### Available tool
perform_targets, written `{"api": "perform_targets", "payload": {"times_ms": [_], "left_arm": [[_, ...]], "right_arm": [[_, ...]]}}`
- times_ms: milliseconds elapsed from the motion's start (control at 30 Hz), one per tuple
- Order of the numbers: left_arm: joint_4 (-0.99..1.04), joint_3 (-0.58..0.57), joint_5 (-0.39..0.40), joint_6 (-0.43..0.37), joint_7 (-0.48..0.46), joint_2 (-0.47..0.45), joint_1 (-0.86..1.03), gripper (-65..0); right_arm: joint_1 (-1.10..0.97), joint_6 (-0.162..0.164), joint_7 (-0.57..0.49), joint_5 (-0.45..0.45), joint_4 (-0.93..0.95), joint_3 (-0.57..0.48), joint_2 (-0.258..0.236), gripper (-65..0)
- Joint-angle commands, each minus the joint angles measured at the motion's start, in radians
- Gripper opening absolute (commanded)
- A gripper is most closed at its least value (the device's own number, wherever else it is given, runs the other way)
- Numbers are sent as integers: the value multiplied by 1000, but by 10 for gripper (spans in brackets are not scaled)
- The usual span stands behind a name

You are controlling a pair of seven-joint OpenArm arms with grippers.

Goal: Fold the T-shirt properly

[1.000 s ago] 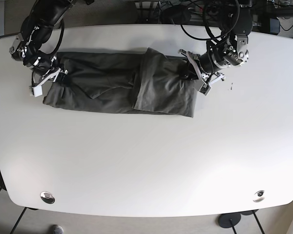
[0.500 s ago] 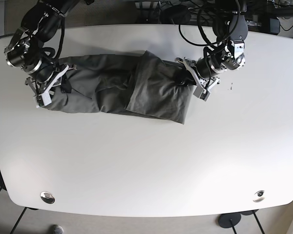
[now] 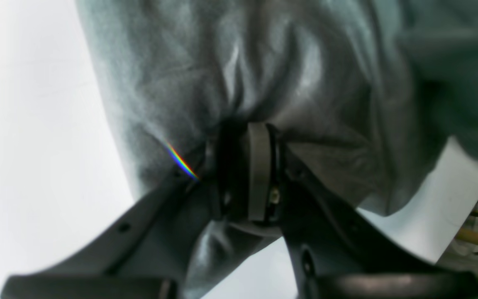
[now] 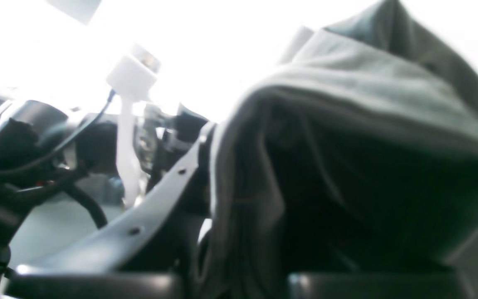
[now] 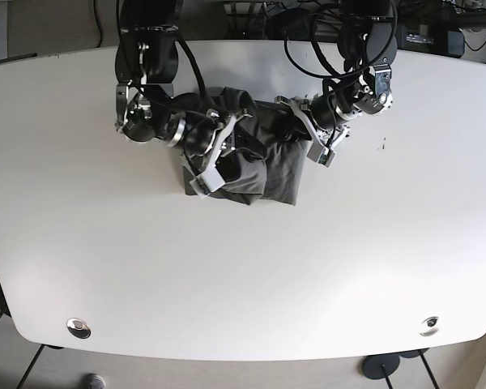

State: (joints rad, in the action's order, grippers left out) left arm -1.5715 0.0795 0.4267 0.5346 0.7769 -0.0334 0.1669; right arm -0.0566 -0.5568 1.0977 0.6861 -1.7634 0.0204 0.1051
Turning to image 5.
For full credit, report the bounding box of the black electronics box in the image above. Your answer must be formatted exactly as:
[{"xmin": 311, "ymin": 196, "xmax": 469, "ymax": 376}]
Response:
[{"xmin": 395, "ymin": 24, "xmax": 466, "ymax": 58}]

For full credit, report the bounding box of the black round stand base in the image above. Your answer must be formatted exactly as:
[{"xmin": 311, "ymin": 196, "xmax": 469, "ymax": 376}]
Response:
[{"xmin": 360, "ymin": 353, "xmax": 400, "ymax": 380}]

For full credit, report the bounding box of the chrome table grommet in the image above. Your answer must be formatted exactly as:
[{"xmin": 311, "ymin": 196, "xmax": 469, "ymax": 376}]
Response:
[
  {"xmin": 66, "ymin": 318, "xmax": 92, "ymax": 340},
  {"xmin": 418, "ymin": 316, "xmax": 440, "ymax": 337}
]

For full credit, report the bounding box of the grey sneaker shoe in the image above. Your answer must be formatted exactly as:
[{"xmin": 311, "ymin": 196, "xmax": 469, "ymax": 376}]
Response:
[{"xmin": 84, "ymin": 374, "xmax": 106, "ymax": 389}]

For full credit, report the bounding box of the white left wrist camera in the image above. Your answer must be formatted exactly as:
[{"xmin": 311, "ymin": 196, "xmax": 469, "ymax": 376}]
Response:
[{"xmin": 307, "ymin": 143, "xmax": 336, "ymax": 168}]

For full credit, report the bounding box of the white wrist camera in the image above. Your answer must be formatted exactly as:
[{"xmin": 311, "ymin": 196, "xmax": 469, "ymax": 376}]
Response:
[
  {"xmin": 307, "ymin": 143, "xmax": 336, "ymax": 168},
  {"xmin": 190, "ymin": 167, "xmax": 225, "ymax": 199}
]

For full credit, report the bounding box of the black power adapter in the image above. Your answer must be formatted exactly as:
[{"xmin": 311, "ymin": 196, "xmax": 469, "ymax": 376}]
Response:
[{"xmin": 265, "ymin": 9, "xmax": 309, "ymax": 41}]

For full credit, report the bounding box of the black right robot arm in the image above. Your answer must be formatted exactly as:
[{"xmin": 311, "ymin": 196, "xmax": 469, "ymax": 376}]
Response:
[{"xmin": 115, "ymin": 1, "xmax": 266, "ymax": 182}]

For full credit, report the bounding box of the left chrome table grommet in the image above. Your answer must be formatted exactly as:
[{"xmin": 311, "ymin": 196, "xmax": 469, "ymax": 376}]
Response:
[{"xmin": 66, "ymin": 318, "xmax": 92, "ymax": 340}]

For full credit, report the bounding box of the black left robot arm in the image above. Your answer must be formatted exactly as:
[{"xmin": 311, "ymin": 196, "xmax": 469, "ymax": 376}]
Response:
[{"xmin": 267, "ymin": 1, "xmax": 398, "ymax": 165}]

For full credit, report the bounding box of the light teal T-shirt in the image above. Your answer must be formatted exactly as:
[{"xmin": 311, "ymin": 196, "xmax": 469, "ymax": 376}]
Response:
[{"xmin": 207, "ymin": 87, "xmax": 309, "ymax": 205}]

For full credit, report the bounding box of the right chrome table grommet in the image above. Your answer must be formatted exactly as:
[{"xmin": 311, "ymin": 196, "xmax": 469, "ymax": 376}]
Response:
[{"xmin": 418, "ymin": 316, "xmax": 440, "ymax": 337}]

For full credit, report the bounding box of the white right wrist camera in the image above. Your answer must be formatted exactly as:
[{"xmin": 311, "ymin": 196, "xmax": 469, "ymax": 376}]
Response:
[{"xmin": 190, "ymin": 167, "xmax": 225, "ymax": 199}]

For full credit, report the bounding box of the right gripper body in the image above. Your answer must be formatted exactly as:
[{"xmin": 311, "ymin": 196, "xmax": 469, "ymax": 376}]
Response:
[{"xmin": 116, "ymin": 82, "xmax": 254, "ymax": 178}]

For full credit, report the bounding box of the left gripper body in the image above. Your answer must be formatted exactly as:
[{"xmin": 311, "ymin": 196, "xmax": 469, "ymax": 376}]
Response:
[{"xmin": 275, "ymin": 66, "xmax": 393, "ymax": 151}]

